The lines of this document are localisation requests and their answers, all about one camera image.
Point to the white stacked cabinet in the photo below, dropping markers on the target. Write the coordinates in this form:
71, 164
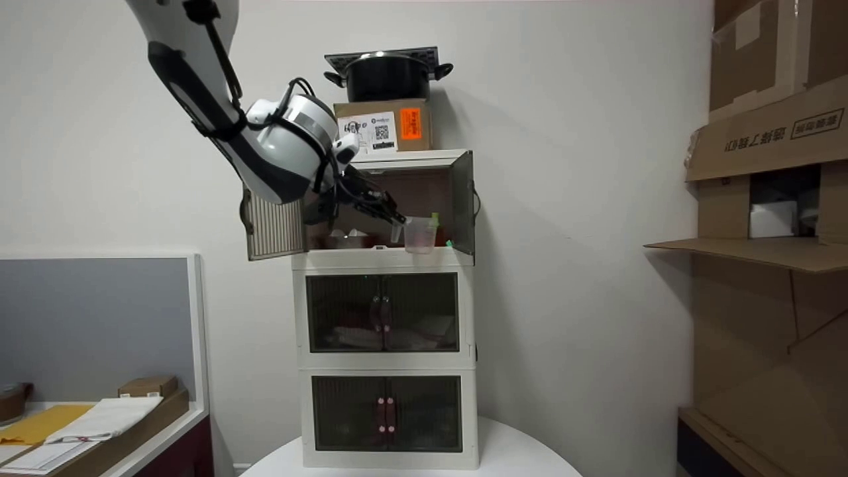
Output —
385, 337

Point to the clear plastic jar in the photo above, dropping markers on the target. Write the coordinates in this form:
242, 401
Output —
421, 235

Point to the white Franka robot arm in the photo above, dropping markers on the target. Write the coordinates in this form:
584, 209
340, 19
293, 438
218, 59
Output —
280, 150

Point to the grey partition panel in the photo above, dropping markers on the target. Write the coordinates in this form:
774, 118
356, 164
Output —
80, 328

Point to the tall stacked cardboard boxes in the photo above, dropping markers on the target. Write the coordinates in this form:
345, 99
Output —
769, 259

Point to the small brown cardboard box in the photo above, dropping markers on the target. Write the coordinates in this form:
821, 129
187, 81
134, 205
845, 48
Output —
389, 125

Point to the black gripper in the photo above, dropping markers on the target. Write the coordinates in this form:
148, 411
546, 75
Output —
370, 203

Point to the flat cardboard tray with papers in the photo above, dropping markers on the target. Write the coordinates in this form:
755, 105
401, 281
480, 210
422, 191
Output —
113, 436

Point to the black cooking pot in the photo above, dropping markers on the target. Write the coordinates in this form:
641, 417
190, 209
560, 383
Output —
385, 75

